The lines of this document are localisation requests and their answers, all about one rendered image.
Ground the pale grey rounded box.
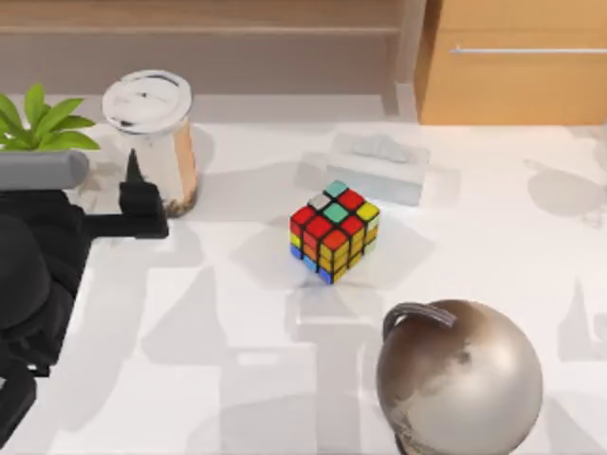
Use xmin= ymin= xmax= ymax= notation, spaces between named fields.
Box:
xmin=0 ymin=151 xmax=90 ymax=191

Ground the white lidded drink cup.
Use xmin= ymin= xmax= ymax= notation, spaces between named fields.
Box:
xmin=101 ymin=69 xmax=199 ymax=219

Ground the green leafy plant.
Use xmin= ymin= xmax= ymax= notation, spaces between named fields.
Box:
xmin=0 ymin=83 xmax=101 ymax=154

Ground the wooden open shelf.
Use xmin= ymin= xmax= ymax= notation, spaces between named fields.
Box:
xmin=0 ymin=0 xmax=421 ymax=99

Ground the colourful puzzle cube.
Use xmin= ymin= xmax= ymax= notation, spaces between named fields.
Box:
xmin=288 ymin=179 xmax=382 ymax=285

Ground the pale grey tissue box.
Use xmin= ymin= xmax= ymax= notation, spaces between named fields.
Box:
xmin=324 ymin=132 xmax=431 ymax=208

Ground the silver beige globe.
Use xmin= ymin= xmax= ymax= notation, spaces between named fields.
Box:
xmin=376 ymin=298 xmax=544 ymax=455

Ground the wooden cupboard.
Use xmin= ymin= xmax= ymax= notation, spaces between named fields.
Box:
xmin=414 ymin=0 xmax=607 ymax=127

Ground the long metal handle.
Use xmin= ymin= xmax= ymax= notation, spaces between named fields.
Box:
xmin=449 ymin=45 xmax=607 ymax=55

